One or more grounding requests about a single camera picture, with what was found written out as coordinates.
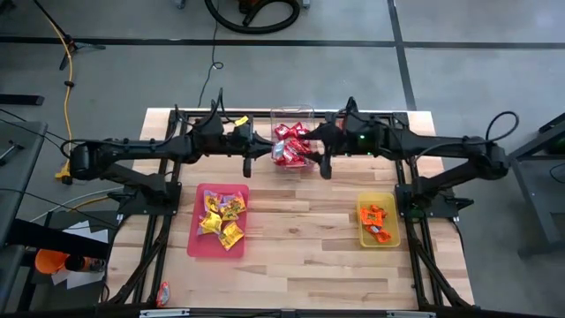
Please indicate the black flat bar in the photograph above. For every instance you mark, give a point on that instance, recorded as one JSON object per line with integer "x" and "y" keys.
{"x": 22, "y": 100}

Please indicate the white paper sheets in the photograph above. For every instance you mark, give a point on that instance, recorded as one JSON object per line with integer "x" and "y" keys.
{"x": 81, "y": 229}

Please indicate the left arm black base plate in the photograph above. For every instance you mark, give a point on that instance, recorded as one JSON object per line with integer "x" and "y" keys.
{"x": 132, "y": 207}

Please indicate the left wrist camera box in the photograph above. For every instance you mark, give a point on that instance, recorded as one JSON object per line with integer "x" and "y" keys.
{"x": 243, "y": 132}

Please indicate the black metal beam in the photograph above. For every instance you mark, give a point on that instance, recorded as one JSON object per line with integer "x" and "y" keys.
{"x": 53, "y": 238}

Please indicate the silver metal bracket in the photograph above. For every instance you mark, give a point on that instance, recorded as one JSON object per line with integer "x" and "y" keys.
{"x": 410, "y": 314}
{"x": 164, "y": 313}

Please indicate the yellow sour candy pack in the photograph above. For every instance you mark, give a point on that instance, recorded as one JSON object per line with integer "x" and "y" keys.
{"x": 231, "y": 235}
{"x": 213, "y": 202}
{"x": 238, "y": 204}
{"x": 229, "y": 215}
{"x": 211, "y": 222}

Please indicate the yellow tape tag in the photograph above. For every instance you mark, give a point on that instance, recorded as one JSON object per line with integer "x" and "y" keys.
{"x": 241, "y": 120}

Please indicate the clear plastic bin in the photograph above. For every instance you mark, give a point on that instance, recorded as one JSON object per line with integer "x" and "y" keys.
{"x": 293, "y": 114}

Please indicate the grey metal stand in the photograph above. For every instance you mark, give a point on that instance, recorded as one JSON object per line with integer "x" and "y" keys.
{"x": 534, "y": 199}

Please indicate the grey side table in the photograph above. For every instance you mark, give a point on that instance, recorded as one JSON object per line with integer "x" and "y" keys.
{"x": 17, "y": 176}

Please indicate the red silver candy pack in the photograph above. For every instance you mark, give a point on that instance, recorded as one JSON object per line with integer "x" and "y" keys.
{"x": 162, "y": 293}

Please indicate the pink plastic bin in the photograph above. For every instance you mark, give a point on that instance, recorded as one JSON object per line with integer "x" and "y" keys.
{"x": 196, "y": 247}

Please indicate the yellow plastic bin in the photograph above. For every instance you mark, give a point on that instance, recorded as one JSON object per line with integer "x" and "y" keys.
{"x": 393, "y": 199}

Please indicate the dark bottle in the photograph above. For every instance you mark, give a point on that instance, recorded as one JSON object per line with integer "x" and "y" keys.
{"x": 86, "y": 263}

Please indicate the black tripod stand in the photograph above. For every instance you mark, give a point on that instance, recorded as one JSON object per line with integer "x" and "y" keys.
{"x": 88, "y": 46}

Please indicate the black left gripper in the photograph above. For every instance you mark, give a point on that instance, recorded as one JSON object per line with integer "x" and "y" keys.
{"x": 231, "y": 146}

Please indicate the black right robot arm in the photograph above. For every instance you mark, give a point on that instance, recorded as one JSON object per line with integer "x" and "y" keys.
{"x": 441, "y": 148}

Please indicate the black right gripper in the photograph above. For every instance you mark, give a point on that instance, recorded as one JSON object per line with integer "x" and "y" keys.
{"x": 340, "y": 139}

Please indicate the black frame clamp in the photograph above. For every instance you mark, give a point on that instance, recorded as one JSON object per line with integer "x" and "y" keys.
{"x": 351, "y": 103}

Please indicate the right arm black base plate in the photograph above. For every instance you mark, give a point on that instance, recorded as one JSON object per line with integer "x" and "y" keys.
{"x": 434, "y": 207}

